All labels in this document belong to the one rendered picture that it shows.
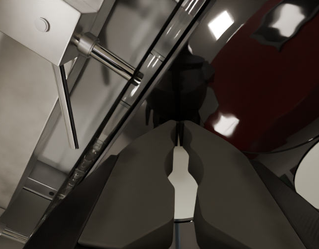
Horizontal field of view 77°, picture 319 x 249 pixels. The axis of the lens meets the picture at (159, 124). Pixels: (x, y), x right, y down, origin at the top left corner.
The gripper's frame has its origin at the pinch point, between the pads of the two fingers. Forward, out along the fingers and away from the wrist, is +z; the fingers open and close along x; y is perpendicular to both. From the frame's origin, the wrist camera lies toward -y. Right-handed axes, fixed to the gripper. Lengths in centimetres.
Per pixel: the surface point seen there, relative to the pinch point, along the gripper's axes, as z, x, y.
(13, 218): 5.2, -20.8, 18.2
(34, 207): 7.6, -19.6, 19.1
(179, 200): 1.6, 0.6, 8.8
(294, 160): 1.6, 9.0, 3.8
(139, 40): 9.6, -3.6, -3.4
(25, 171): 3.9, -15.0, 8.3
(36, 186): 6.6, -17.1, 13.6
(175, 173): 1.5, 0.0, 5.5
